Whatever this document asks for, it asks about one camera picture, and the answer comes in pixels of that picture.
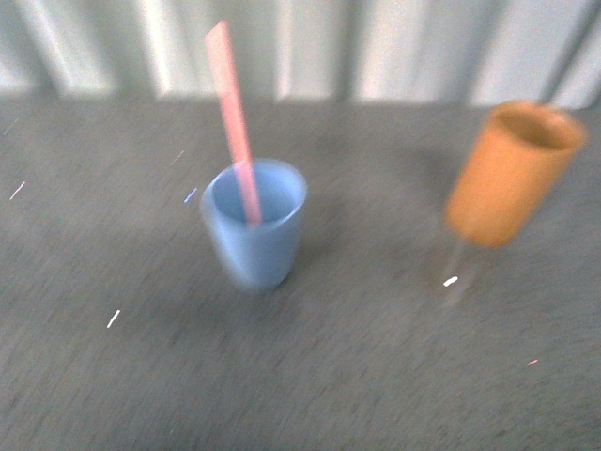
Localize wooden cylindrical chopstick holder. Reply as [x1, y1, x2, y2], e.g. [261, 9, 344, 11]
[444, 101, 588, 247]

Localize white pleated curtain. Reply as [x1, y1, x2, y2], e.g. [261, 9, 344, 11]
[1, 1, 600, 109]

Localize blue plastic cup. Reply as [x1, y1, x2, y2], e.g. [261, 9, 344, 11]
[200, 159, 307, 291]

